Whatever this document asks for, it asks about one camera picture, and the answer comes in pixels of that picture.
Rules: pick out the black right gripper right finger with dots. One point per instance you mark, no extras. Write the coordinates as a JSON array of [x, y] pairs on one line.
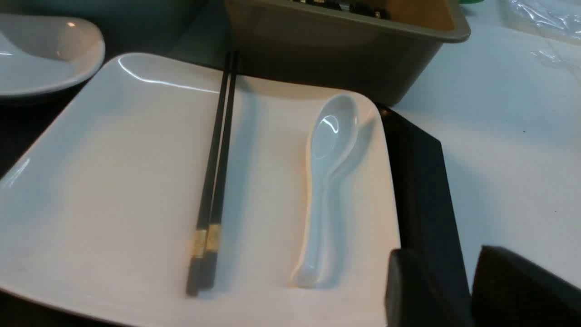
[[511, 291]]

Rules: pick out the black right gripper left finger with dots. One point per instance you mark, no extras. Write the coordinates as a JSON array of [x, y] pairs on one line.
[[412, 298]]

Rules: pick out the white ceramic soup spoon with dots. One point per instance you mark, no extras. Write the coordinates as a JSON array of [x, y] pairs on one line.
[[330, 142]]

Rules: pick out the large white square plate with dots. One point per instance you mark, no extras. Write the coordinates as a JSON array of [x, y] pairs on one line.
[[98, 215]]

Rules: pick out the small white bowl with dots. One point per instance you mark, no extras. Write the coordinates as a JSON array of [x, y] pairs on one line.
[[42, 55]]

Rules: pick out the brown plastic chopstick bin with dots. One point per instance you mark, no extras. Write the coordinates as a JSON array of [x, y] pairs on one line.
[[381, 59]]

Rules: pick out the clear plastic bag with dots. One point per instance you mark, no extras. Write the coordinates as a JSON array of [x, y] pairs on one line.
[[556, 21]]

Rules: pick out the pile of black chopsticks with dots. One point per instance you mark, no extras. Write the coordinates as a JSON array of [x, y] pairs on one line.
[[358, 8]]

